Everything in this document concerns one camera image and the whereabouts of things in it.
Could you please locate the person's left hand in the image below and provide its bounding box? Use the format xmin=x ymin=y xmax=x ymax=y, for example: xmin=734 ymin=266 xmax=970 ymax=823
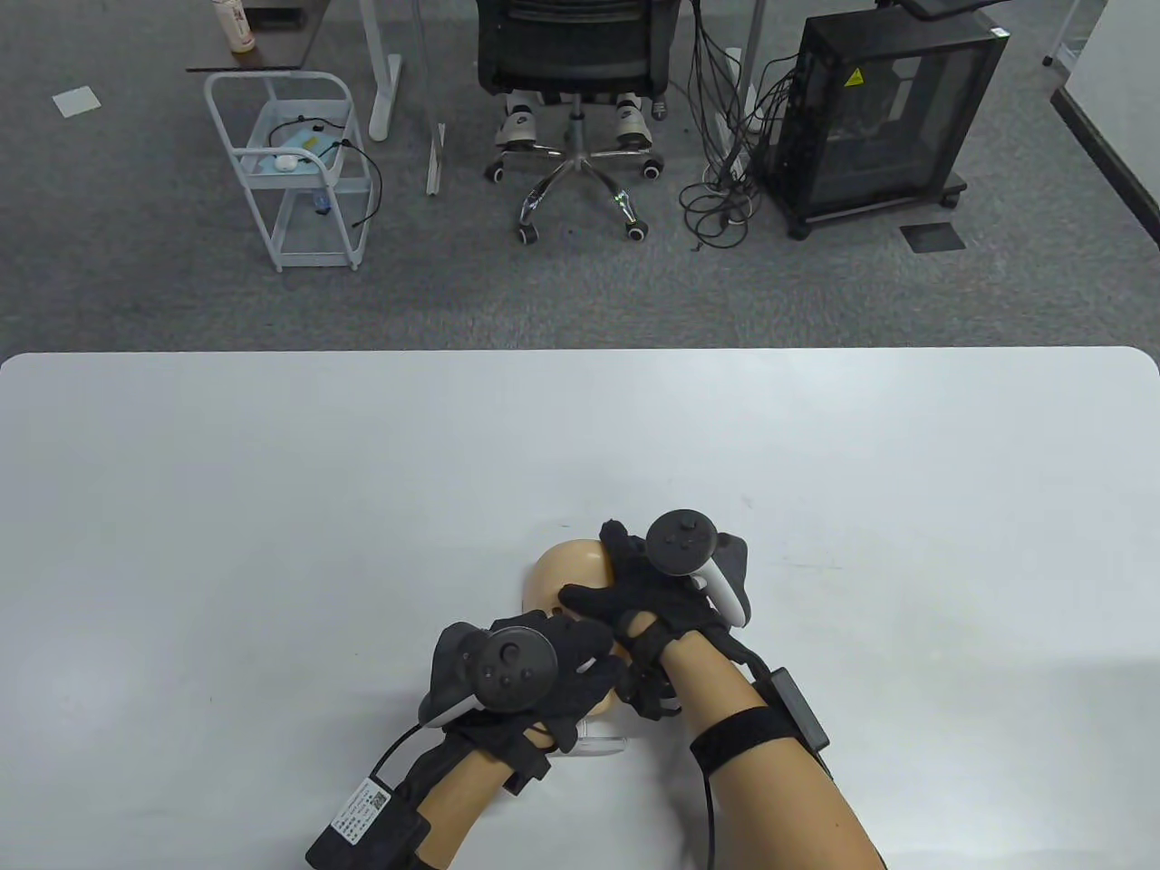
xmin=449 ymin=612 xmax=631 ymax=771

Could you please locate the person's right hand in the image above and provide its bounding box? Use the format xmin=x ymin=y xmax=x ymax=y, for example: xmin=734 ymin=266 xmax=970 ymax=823
xmin=559 ymin=519 xmax=730 ymax=655

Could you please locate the beige mannequin face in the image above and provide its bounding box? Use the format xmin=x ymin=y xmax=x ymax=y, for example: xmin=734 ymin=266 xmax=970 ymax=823
xmin=523 ymin=539 xmax=635 ymax=717

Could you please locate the clear acrylic stand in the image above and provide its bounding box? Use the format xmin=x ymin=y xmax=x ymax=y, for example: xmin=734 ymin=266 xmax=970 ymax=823
xmin=566 ymin=716 xmax=628 ymax=758

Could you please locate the person's right forearm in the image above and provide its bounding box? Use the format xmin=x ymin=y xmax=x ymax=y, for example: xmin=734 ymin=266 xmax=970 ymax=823
xmin=662 ymin=630 xmax=885 ymax=870

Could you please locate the person's left forearm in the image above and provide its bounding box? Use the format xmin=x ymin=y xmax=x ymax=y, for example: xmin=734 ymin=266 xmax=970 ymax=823
xmin=417 ymin=748 xmax=522 ymax=870

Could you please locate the black right hand controller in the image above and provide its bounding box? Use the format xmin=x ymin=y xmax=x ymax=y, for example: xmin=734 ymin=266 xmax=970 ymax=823
xmin=645 ymin=511 xmax=751 ymax=628

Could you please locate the black hand controller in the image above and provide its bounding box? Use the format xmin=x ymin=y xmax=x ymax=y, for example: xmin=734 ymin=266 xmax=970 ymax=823
xmin=419 ymin=621 xmax=558 ymax=728
xmin=645 ymin=511 xmax=751 ymax=628

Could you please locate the black left hand controller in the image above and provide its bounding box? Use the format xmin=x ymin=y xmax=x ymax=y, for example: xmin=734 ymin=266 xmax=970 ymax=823
xmin=419 ymin=621 xmax=558 ymax=728

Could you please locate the black right armband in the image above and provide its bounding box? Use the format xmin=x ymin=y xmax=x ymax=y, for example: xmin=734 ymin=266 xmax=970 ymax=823
xmin=691 ymin=707 xmax=803 ymax=776

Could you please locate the plain black sensor box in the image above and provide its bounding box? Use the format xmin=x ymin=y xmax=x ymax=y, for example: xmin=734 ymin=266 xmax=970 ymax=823
xmin=768 ymin=668 xmax=830 ymax=753

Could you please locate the black labelled sensor box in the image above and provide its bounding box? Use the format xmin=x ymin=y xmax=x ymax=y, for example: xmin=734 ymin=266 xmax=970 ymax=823
xmin=305 ymin=775 xmax=434 ymax=870

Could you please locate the thin white desk leg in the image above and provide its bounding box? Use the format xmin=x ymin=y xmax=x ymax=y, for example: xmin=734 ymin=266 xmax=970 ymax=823
xmin=412 ymin=0 xmax=447 ymax=196

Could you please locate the black computer cabinet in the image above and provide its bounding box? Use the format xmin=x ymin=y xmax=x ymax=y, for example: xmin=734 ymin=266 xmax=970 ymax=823
xmin=757 ymin=9 xmax=1011 ymax=241

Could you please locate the black office chair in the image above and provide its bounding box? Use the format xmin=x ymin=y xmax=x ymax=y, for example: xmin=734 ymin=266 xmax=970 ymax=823
xmin=476 ymin=0 xmax=679 ymax=241

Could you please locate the light blue box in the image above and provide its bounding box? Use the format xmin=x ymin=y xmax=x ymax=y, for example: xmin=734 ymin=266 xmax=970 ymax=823
xmin=243 ymin=127 xmax=350 ymax=175

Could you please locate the thick white desk leg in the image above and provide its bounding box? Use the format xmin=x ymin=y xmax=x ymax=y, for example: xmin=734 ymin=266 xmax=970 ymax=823
xmin=358 ymin=0 xmax=402 ymax=141

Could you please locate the white partition panel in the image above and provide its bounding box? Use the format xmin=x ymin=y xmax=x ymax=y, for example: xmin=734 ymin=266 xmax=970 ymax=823
xmin=1051 ymin=0 xmax=1160 ymax=255

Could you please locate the white plastic bottle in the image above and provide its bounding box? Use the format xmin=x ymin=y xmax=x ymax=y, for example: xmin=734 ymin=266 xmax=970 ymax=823
xmin=211 ymin=0 xmax=257 ymax=53

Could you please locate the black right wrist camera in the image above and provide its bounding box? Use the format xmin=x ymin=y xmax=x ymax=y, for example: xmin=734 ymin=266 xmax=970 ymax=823
xmin=621 ymin=634 xmax=681 ymax=721

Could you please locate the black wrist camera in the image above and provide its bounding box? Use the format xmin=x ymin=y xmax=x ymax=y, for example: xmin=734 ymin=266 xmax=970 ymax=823
xmin=621 ymin=634 xmax=681 ymax=721
xmin=503 ymin=725 xmax=554 ymax=797

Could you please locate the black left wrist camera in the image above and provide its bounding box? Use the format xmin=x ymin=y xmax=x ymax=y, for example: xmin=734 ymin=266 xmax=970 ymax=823
xmin=503 ymin=725 xmax=554 ymax=797

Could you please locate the black left glove cable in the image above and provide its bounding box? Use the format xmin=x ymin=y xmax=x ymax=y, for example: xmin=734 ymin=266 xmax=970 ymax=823
xmin=372 ymin=720 xmax=427 ymax=780

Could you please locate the black glove cable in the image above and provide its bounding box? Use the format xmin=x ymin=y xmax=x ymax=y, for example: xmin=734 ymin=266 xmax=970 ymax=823
xmin=372 ymin=720 xmax=427 ymax=780
xmin=698 ymin=761 xmax=721 ymax=870

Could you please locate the black right glove cable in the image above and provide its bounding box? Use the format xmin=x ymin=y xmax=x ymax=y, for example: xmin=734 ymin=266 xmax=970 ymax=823
xmin=698 ymin=761 xmax=721 ymax=870

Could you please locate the tangled black cable bundle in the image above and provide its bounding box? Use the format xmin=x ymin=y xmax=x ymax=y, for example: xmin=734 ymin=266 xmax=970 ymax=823
xmin=680 ymin=0 xmax=803 ymax=253

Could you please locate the black charging cable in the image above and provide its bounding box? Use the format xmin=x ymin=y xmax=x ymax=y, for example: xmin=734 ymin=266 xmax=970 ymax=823
xmin=267 ymin=113 xmax=383 ymax=229

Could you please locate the white wire utility cart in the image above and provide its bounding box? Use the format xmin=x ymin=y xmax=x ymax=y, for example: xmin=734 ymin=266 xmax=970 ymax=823
xmin=204 ymin=71 xmax=374 ymax=273

